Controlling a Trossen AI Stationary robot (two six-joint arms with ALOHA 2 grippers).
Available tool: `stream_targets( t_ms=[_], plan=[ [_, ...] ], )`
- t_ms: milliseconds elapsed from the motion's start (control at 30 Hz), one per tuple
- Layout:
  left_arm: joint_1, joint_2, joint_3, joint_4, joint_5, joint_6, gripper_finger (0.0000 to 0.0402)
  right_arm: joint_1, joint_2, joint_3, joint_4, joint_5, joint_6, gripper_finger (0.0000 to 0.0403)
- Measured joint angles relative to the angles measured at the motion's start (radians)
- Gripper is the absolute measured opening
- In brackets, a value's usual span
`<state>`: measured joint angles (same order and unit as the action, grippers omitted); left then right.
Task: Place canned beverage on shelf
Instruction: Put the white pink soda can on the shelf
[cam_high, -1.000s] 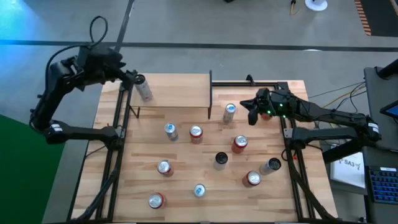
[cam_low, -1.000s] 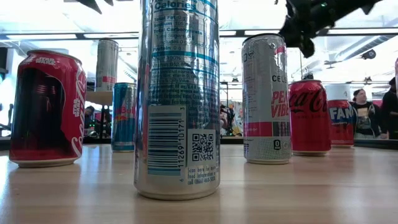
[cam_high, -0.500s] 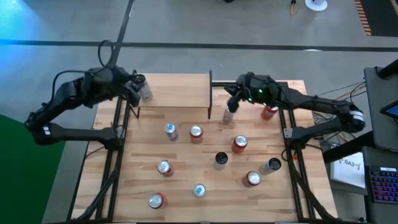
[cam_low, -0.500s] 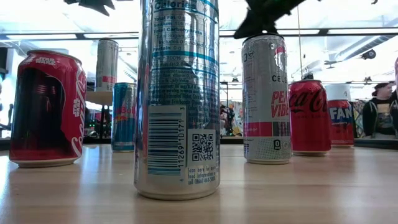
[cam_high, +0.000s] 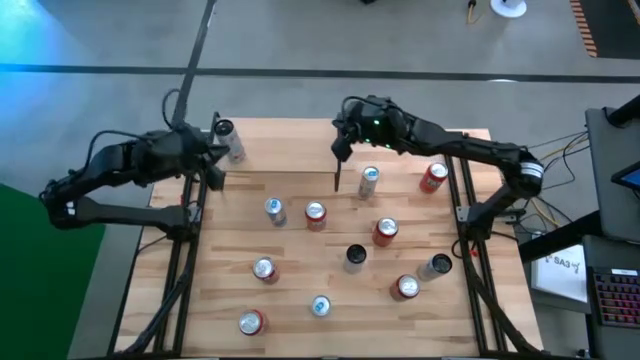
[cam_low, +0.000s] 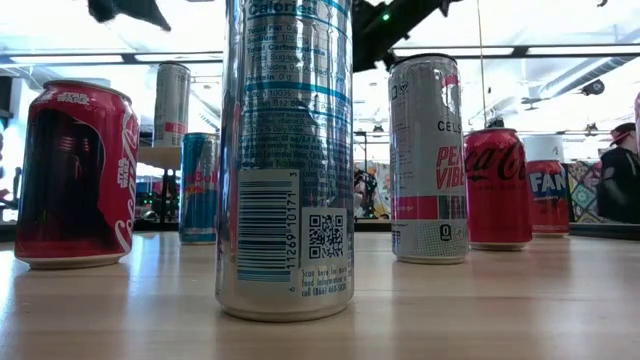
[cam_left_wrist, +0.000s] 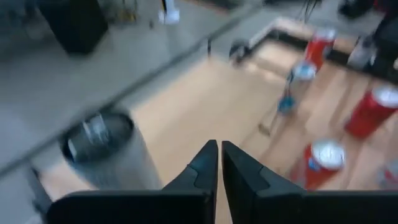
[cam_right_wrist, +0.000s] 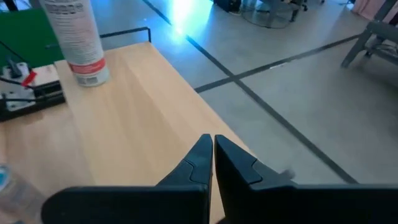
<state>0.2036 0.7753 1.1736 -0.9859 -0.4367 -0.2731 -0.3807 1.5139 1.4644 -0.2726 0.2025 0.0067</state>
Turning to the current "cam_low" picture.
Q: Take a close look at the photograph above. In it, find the colourful patchwork panel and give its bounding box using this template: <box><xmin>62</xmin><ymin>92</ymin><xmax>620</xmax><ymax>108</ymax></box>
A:
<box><xmin>564</xmin><ymin>159</ymin><xmax>604</xmax><ymax>225</ymax></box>

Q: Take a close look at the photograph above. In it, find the person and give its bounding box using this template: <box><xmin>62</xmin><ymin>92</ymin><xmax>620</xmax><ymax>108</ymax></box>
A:
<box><xmin>596</xmin><ymin>122</ymin><xmax>636</xmax><ymax>225</ymax></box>

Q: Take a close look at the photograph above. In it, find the blue Red Bull can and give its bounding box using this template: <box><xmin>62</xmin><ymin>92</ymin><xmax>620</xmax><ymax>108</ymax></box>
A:
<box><xmin>178</xmin><ymin>131</ymin><xmax>221</xmax><ymax>246</ymax></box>

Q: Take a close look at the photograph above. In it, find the black hanging ceiling device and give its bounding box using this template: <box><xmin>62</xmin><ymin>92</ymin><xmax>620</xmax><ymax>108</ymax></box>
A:
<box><xmin>580</xmin><ymin>78</ymin><xmax>607</xmax><ymax>97</ymax></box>

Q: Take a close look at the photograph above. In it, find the red Coca-Cola can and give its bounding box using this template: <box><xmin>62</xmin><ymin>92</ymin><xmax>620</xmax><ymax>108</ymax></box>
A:
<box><xmin>463</xmin><ymin>127</ymin><xmax>534</xmax><ymax>252</ymax></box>

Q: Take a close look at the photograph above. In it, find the Star Wars Coca-Cola can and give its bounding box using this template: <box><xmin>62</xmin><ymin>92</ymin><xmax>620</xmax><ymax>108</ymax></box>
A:
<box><xmin>13</xmin><ymin>78</ymin><xmax>141</xmax><ymax>271</ymax></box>

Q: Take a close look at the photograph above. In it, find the silver Red Bull can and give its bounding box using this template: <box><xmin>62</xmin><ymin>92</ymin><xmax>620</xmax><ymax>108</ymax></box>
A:
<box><xmin>214</xmin><ymin>0</ymin><xmax>356</xmax><ymax>323</ymax></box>

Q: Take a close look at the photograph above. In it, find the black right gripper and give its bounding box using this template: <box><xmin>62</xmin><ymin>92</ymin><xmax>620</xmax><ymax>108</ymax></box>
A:
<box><xmin>352</xmin><ymin>0</ymin><xmax>402</xmax><ymax>74</ymax></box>

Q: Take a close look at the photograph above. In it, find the silver ventilation duct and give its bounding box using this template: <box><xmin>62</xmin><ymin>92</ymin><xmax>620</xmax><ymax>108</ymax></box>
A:
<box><xmin>537</xmin><ymin>54</ymin><xmax>640</xmax><ymax>99</ymax></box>

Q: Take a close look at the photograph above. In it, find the colourful cartoon poster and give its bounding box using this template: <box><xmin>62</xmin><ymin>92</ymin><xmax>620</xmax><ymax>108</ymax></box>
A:
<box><xmin>353</xmin><ymin>159</ymin><xmax>392</xmax><ymax>221</ymax></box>

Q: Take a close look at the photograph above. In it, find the black aluminium table frame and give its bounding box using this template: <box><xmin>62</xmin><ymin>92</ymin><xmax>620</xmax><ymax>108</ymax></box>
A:
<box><xmin>0</xmin><ymin>218</ymin><xmax>640</xmax><ymax>242</ymax></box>

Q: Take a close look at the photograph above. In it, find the black ceiling light track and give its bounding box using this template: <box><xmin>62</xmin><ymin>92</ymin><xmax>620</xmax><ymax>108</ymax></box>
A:
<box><xmin>0</xmin><ymin>43</ymin><xmax>640</xmax><ymax>66</ymax></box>

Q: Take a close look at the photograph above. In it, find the white slim energy drink can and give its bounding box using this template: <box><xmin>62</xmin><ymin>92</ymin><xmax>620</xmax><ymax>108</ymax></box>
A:
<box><xmin>152</xmin><ymin>61</ymin><xmax>192</xmax><ymax>149</ymax></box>

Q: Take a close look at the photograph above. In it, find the wooden shelf with black legs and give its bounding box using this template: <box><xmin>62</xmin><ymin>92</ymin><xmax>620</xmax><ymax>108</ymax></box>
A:
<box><xmin>135</xmin><ymin>145</ymin><xmax>184</xmax><ymax>226</ymax></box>

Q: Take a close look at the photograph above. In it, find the white cylindrical object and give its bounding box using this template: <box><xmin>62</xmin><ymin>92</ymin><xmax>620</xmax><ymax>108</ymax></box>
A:
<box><xmin>521</xmin><ymin>133</ymin><xmax>566</xmax><ymax>164</ymax></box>

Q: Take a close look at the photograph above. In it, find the red Fanta can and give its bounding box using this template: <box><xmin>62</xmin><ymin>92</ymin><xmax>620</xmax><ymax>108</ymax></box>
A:
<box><xmin>524</xmin><ymin>158</ymin><xmax>571</xmax><ymax>237</ymax></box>

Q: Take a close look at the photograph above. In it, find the Celsius Peach Vibe can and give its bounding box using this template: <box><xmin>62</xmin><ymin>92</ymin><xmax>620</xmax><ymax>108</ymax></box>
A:
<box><xmin>387</xmin><ymin>52</ymin><xmax>470</xmax><ymax>265</ymax></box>

